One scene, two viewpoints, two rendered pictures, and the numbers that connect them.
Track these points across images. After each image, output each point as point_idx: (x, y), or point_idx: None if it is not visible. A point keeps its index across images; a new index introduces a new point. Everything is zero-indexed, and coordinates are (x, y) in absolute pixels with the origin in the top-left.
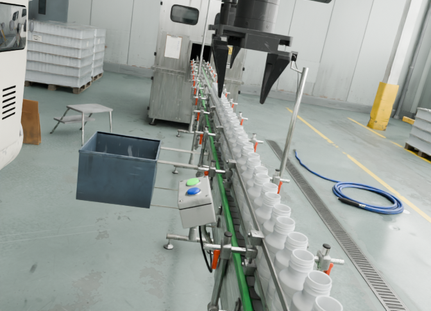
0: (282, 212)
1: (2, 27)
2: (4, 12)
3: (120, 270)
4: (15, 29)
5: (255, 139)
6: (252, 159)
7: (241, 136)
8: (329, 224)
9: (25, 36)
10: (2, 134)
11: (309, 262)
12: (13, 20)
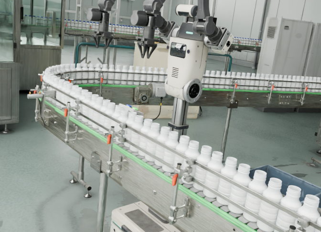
0: (87, 92)
1: (173, 49)
2: (175, 45)
3: None
4: (179, 50)
5: (174, 167)
6: (121, 107)
7: (154, 123)
8: None
9: (184, 54)
10: (171, 81)
11: (73, 85)
12: (178, 48)
